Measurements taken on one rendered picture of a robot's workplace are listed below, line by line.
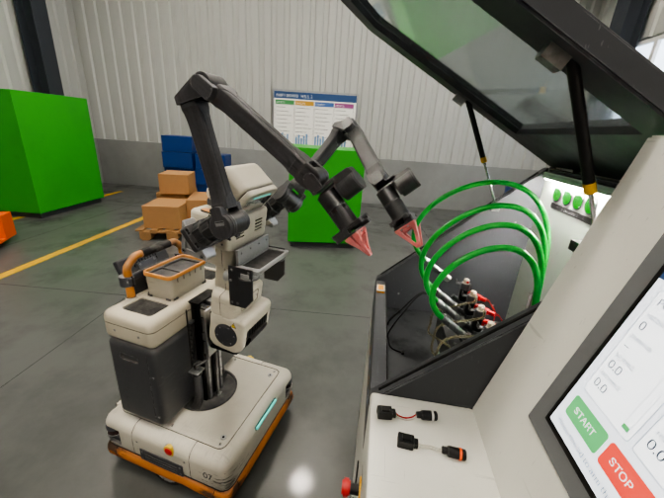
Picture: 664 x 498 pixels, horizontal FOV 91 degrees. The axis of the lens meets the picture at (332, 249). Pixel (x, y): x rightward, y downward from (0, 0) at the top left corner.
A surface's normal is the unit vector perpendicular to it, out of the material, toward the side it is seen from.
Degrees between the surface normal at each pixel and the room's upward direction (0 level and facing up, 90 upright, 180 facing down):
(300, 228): 90
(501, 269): 90
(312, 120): 90
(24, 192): 90
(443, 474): 0
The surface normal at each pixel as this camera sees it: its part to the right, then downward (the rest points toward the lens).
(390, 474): 0.07, -0.94
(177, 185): 0.16, 0.35
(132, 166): -0.07, 0.34
